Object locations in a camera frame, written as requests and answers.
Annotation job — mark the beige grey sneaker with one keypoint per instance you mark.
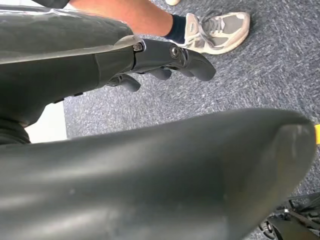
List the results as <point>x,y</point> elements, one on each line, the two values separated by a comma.
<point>217,33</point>

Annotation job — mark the beige shoe tip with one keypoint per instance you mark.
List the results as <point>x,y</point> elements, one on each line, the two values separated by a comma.
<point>172,1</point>

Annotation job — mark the white panel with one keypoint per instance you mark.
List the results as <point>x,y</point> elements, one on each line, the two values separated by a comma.
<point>47,126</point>

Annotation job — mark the person's dark shorts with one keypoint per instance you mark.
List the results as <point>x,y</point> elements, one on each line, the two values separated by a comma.
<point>50,2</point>

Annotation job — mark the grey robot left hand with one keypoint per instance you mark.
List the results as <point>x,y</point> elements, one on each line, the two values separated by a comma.
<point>62,76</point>

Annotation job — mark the yellow marker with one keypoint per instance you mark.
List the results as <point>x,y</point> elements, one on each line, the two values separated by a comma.
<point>318,134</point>

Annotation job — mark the dark blue sock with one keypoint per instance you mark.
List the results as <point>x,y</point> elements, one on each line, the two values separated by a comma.
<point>177,30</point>

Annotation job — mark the person's bare leg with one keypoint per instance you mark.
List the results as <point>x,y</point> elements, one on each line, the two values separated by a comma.
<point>124,15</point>

